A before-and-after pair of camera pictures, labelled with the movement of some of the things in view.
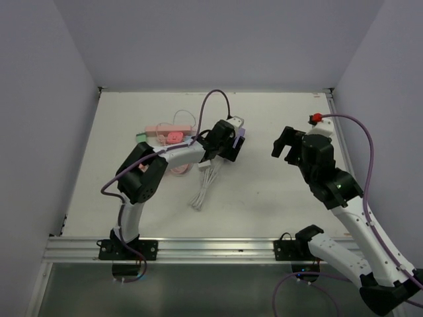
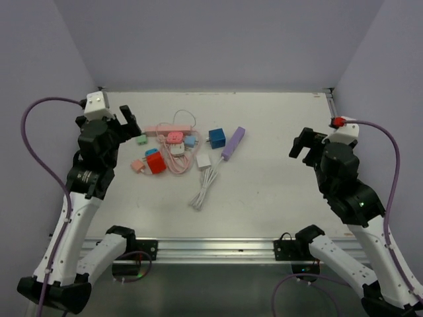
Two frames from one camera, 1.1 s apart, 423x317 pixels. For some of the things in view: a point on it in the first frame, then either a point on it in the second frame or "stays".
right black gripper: x=290 y=137 to x=309 y=138
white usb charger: x=204 y=164 stays
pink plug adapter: x=175 y=137 stays
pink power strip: x=164 y=130 stays
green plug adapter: x=141 y=137 stays
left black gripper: x=234 y=151 to x=128 y=131
